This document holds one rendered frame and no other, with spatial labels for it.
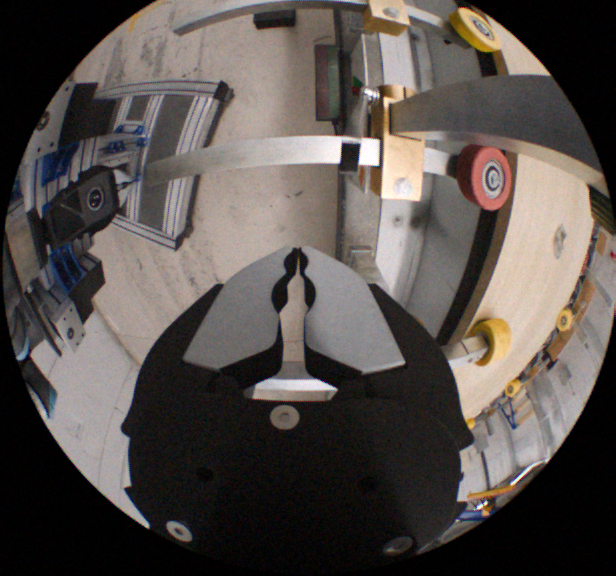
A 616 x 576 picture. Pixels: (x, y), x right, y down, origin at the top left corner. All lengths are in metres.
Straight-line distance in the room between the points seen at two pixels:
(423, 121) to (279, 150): 0.14
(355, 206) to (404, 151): 0.20
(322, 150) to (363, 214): 0.22
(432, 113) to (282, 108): 0.99
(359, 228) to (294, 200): 0.73
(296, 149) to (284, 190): 0.89
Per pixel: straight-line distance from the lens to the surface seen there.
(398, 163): 0.24
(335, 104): 0.40
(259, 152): 0.24
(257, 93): 1.16
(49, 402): 0.71
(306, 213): 1.15
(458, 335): 0.44
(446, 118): 0.15
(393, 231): 0.55
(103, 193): 0.23
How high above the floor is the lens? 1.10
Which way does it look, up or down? 59 degrees down
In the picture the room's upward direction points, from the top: 178 degrees clockwise
